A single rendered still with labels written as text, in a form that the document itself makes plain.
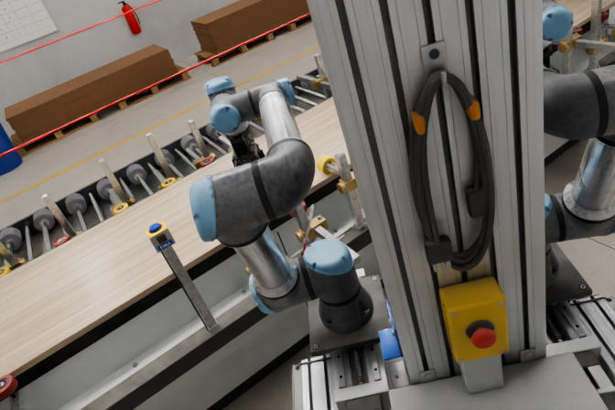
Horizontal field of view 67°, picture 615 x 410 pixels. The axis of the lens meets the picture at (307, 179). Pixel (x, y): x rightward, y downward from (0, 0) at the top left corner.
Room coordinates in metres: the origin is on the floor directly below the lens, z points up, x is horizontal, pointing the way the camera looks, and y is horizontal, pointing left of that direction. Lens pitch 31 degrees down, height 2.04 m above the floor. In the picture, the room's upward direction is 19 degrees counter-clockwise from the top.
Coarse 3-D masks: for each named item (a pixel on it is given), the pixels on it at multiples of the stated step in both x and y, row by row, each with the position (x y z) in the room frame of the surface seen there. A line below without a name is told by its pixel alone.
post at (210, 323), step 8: (168, 248) 1.34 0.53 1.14; (168, 256) 1.34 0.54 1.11; (176, 256) 1.34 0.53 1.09; (168, 264) 1.34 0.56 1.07; (176, 264) 1.34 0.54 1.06; (176, 272) 1.33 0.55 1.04; (184, 272) 1.34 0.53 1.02; (184, 280) 1.34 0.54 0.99; (184, 288) 1.35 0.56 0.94; (192, 288) 1.34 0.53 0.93; (192, 296) 1.34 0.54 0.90; (200, 296) 1.35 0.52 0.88; (192, 304) 1.34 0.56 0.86; (200, 304) 1.34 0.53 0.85; (200, 312) 1.33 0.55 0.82; (208, 312) 1.34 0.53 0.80; (208, 320) 1.34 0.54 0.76; (216, 320) 1.36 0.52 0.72; (208, 328) 1.34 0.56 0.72; (216, 328) 1.34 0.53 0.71
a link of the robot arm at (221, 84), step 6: (216, 78) 1.26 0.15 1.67; (222, 78) 1.24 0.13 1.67; (228, 78) 1.23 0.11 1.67; (210, 84) 1.22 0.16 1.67; (216, 84) 1.20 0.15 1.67; (222, 84) 1.20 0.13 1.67; (228, 84) 1.21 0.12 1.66; (210, 90) 1.20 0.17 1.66; (216, 90) 1.20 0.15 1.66; (222, 90) 1.20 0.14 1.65; (228, 90) 1.21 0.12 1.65; (234, 90) 1.23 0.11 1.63; (210, 96) 1.21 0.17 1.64
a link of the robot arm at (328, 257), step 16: (320, 240) 0.96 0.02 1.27; (336, 240) 0.95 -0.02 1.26; (304, 256) 0.91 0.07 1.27; (320, 256) 0.89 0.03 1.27; (336, 256) 0.88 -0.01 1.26; (304, 272) 0.88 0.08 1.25; (320, 272) 0.86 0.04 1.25; (336, 272) 0.85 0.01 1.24; (352, 272) 0.87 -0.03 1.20; (320, 288) 0.85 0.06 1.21; (336, 288) 0.85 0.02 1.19; (352, 288) 0.86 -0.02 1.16
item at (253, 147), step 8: (248, 128) 1.22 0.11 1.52; (232, 136) 1.21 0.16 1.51; (240, 136) 1.19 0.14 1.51; (232, 144) 1.19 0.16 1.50; (240, 144) 1.20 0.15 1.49; (248, 144) 1.24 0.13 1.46; (256, 144) 1.25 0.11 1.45; (240, 152) 1.21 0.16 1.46; (248, 152) 1.20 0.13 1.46; (256, 152) 1.21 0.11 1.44; (232, 160) 1.19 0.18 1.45; (240, 160) 1.20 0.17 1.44; (248, 160) 1.19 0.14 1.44
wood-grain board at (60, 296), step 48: (336, 144) 2.10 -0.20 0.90; (96, 240) 1.96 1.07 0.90; (144, 240) 1.82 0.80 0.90; (192, 240) 1.69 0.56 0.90; (0, 288) 1.82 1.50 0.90; (48, 288) 1.70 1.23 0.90; (96, 288) 1.58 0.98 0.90; (144, 288) 1.48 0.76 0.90; (0, 336) 1.48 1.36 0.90; (48, 336) 1.39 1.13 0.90
